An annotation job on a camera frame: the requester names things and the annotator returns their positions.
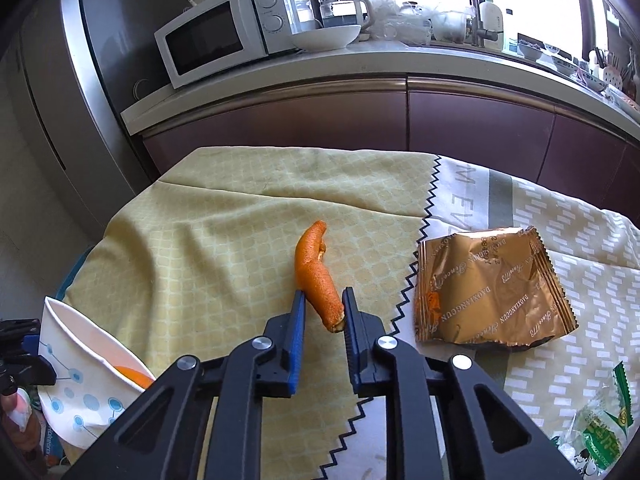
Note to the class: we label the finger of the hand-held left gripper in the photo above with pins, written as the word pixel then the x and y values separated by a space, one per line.
pixel 30 344
pixel 40 371

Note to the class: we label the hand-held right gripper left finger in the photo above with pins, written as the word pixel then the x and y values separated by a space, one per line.
pixel 297 345

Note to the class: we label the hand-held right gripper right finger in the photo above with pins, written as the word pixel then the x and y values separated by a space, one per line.
pixel 352 345

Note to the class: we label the printed paper cup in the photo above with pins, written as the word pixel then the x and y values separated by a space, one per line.
pixel 85 360

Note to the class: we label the blue plastic bin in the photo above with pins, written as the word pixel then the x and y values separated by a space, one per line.
pixel 72 280

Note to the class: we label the orange peel strip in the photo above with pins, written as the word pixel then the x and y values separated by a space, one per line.
pixel 315 270

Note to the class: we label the orange peel piece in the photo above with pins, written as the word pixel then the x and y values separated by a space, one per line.
pixel 134 376

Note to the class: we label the person's left hand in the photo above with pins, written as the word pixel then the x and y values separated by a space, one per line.
pixel 17 415

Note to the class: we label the blue printed packaging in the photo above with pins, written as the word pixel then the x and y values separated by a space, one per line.
pixel 54 445

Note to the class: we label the yellow checked cloth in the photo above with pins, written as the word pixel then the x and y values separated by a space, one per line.
pixel 225 240

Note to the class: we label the gold snack wrapper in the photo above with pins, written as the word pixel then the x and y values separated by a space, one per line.
pixel 490 295

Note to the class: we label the kitchen counter with cabinets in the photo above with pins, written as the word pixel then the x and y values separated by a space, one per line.
pixel 325 120

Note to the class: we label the grey refrigerator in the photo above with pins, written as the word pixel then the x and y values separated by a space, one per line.
pixel 65 85

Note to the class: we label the green white plastic wrapper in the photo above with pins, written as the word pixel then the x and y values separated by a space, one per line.
pixel 600 430

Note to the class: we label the large white bowl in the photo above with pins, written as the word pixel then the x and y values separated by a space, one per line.
pixel 325 37

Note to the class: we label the white microwave oven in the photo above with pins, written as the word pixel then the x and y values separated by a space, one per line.
pixel 215 35

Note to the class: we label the white electric kettle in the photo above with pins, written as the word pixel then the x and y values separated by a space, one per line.
pixel 365 15

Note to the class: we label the pile of clear plastic containers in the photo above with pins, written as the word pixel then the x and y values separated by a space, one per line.
pixel 415 17

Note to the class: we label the glass pot with lid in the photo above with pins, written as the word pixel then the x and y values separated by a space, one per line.
pixel 337 7

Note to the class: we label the small blue patterned bowl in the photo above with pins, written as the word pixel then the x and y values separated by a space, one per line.
pixel 531 47
pixel 551 50
pixel 593 83
pixel 566 67

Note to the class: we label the metal kitchen faucet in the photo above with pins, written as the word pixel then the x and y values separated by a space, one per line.
pixel 477 15

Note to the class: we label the white soap bottle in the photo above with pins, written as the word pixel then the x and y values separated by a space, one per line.
pixel 491 20

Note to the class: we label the white utensil holder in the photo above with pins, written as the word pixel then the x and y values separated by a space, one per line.
pixel 611 72

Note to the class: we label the round wall socket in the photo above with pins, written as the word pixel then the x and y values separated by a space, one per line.
pixel 142 88

